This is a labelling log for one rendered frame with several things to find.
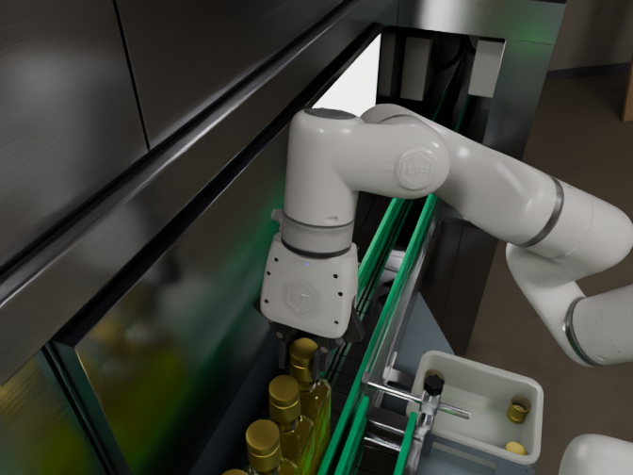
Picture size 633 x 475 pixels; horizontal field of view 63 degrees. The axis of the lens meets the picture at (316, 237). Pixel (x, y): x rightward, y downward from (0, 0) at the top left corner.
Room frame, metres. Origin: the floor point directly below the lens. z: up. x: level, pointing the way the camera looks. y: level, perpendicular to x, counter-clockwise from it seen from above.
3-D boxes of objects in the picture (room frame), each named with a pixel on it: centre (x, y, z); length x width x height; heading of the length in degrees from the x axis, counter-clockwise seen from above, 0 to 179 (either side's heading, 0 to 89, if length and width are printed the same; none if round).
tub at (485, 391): (0.53, -0.28, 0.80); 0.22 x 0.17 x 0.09; 68
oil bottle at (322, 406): (0.39, 0.01, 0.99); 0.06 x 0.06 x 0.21; 68
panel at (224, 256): (0.69, 0.04, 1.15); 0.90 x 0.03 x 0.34; 158
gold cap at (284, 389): (0.34, 0.04, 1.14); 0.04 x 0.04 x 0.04
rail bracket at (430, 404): (0.46, -0.15, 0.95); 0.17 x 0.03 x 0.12; 68
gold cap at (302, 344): (0.39, 0.02, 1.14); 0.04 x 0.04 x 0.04
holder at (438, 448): (0.54, -0.26, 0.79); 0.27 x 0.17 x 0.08; 68
